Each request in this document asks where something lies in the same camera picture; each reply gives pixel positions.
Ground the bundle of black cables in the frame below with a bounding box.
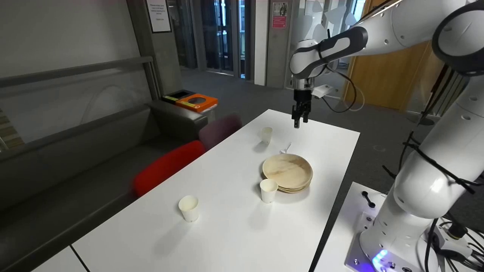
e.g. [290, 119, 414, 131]
[423, 217, 484, 272]

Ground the stack of brown paper plates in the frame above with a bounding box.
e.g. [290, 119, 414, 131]
[262, 153, 314, 194]

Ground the red chair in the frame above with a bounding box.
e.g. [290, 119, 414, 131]
[131, 140, 207, 198]

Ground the black lid recycling bin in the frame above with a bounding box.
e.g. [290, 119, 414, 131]
[161, 89, 196, 105]

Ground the grey sofa bench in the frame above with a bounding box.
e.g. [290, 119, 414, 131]
[0, 100, 209, 272]

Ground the wooden door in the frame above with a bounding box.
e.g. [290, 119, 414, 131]
[342, 0, 447, 112]

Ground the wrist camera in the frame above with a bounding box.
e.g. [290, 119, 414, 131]
[312, 84, 336, 99]

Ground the red wall poster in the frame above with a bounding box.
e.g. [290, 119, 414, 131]
[271, 2, 289, 29]

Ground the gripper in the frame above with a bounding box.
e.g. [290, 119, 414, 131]
[291, 89, 313, 129]

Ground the glass door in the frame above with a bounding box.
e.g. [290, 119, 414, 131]
[200, 0, 247, 78]

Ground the orange lid recycling bin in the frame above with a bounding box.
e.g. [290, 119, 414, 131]
[175, 93, 219, 114]

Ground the purple chair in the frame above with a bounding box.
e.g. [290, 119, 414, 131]
[198, 115, 243, 151]

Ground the black clamp handle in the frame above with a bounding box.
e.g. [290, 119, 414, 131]
[361, 190, 376, 209]

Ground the white wall notice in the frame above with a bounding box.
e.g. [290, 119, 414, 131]
[145, 0, 173, 34]

